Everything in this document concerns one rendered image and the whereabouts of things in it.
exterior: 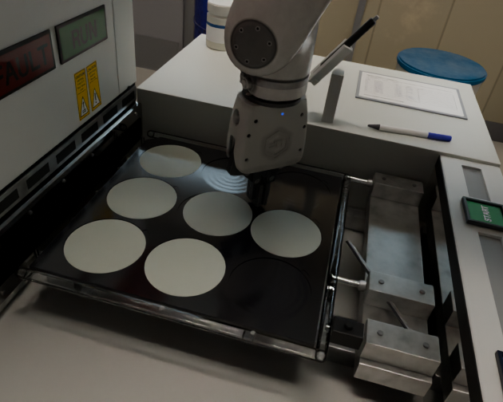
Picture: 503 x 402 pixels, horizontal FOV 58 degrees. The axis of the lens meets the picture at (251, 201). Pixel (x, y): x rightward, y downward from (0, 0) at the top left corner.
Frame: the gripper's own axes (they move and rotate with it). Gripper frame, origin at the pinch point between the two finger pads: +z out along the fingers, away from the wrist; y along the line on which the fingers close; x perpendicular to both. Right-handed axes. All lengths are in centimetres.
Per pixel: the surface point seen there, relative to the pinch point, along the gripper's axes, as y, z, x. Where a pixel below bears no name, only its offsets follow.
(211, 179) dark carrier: -3.8, 2.7, 8.0
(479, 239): 19.0, -3.4, -22.8
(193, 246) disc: -12.1, 2.6, -5.2
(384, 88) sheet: 37.7, -4.3, 17.0
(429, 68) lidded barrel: 160, 36, 106
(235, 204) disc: -3.2, 2.5, 0.8
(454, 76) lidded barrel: 166, 36, 94
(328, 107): 17.4, -6.7, 9.0
